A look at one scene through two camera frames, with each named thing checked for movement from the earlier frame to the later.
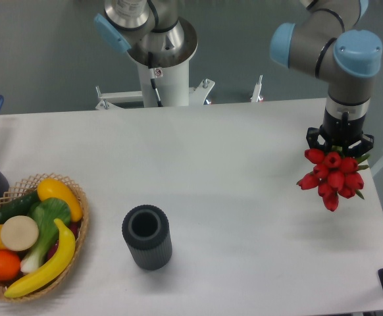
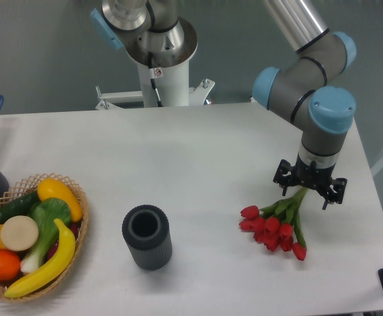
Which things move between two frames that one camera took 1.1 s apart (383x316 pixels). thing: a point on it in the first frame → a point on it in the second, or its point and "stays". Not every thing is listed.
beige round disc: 19,233 stays
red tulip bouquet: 334,172 → 277,225
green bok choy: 49,213 stays
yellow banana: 54,272 stays
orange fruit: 1,265 stays
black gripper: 339,132 → 319,178
